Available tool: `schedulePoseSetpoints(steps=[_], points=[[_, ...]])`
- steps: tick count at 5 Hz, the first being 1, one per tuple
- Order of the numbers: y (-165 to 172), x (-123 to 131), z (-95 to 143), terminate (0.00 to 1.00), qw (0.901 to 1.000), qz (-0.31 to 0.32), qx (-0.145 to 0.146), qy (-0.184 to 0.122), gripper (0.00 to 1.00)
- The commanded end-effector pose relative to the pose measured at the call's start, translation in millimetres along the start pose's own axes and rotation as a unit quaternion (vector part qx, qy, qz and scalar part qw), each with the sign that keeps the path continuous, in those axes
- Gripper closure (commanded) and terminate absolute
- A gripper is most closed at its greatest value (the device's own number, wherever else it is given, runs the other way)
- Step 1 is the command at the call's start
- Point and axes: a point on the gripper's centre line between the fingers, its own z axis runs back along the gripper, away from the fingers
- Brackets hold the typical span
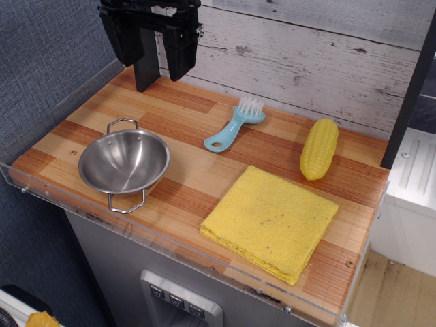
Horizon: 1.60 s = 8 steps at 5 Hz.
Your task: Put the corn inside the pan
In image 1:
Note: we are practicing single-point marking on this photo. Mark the folded yellow cloth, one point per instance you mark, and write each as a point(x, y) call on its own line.
point(271, 222)

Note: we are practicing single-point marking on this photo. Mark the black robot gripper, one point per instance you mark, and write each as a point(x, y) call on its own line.
point(177, 20)

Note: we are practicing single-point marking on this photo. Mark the white ridged side cabinet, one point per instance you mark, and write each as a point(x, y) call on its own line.
point(404, 227)

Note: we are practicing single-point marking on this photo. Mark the stainless steel two-handled bowl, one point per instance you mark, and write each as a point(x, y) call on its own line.
point(125, 160)

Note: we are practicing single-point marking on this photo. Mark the clear acrylic edge guard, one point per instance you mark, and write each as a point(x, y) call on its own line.
point(188, 112)

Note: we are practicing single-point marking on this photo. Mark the yellow toy corn cob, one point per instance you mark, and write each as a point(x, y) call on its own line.
point(319, 149)

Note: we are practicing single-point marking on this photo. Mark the black left frame post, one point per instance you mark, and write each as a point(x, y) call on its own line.
point(146, 70)

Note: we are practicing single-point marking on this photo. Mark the grey toy fridge cabinet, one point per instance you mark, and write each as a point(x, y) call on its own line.
point(117, 262)

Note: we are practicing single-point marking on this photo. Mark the small yellow object bottom left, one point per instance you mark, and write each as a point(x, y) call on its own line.
point(42, 319)

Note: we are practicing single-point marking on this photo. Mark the light blue dish brush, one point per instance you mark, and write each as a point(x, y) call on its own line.
point(249, 110)

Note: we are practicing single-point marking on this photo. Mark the silver dispenser button panel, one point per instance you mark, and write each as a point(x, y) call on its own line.
point(171, 304)

